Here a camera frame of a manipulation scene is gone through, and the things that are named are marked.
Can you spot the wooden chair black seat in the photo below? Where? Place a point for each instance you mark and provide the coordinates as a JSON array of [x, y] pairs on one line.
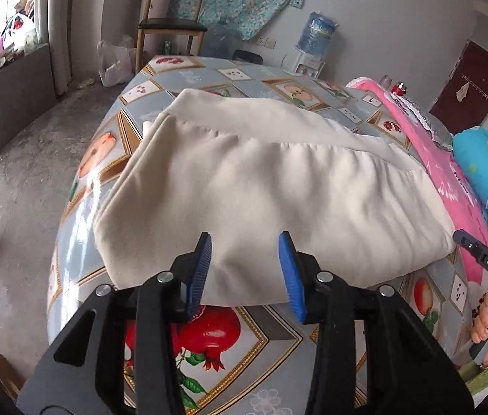
[[192, 28]]

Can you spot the cream zip-up jacket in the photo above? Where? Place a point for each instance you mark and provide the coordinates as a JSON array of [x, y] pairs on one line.
[[246, 170]]

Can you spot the white water dispenser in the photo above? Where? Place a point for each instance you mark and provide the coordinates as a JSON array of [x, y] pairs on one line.
[[299, 63]]

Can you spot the black rice cooker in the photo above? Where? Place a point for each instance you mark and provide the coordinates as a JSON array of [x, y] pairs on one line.
[[243, 56]]

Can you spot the green fuzzy sleeve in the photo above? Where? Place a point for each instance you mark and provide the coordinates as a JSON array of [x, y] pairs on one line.
[[475, 377]]

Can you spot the red thermos bottle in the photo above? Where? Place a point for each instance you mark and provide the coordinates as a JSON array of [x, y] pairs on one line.
[[399, 89]]

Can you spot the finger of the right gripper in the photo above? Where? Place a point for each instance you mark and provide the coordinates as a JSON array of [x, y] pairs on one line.
[[470, 244]]

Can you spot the empty clear water jug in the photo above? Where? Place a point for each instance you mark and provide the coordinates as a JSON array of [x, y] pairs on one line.
[[220, 40]]

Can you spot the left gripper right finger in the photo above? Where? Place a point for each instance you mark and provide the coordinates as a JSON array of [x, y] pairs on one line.
[[373, 355]]

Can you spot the dark red door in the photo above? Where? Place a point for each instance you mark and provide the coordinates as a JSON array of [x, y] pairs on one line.
[[463, 102]]

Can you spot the blue cartoon pillow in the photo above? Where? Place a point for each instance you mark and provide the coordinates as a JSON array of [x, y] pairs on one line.
[[484, 168]]

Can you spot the beige curtain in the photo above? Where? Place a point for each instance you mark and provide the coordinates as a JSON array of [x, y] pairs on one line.
[[53, 23]]

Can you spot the grey lace pillow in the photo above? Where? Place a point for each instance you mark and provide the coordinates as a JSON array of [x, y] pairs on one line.
[[438, 133]]

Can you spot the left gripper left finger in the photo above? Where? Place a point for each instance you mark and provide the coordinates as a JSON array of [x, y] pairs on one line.
[[115, 355]]

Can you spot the blue water jug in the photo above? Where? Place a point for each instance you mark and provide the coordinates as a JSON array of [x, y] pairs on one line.
[[316, 35]]

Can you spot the white plastic bag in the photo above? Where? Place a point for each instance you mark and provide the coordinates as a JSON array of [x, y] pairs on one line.
[[116, 62]]

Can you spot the pink floral blanket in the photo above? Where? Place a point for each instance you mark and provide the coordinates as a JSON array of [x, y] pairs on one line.
[[461, 202]]

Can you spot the dark grey cabinet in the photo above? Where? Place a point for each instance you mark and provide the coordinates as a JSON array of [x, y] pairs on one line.
[[27, 91]]

